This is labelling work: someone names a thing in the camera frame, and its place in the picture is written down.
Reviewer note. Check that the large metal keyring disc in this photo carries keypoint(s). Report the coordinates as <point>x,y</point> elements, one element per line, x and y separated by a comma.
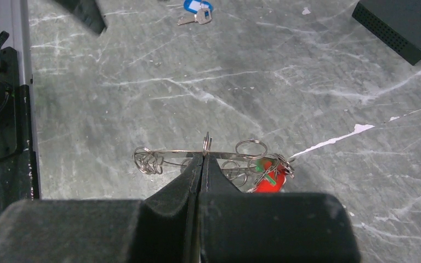
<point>237,166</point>

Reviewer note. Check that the red key tag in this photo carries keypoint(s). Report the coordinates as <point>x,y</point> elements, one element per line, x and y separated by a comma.
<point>279,174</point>

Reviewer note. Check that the black network switch with label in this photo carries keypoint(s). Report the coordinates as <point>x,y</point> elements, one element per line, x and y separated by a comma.
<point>397,23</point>

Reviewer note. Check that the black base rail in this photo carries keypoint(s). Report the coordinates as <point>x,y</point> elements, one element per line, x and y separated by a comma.
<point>18,159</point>

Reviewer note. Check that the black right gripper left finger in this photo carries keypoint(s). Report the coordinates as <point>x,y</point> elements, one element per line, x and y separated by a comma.
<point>157,229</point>

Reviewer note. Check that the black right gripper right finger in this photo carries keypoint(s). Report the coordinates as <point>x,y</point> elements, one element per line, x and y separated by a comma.
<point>271,227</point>

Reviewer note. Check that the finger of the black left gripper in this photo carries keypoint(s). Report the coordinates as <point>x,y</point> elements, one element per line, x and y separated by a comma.
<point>87,12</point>

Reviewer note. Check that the blue key tag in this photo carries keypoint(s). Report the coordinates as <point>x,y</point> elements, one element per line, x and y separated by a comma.
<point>202,12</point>

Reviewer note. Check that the green key tag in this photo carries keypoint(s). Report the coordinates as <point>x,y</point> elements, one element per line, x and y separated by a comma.
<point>264,170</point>

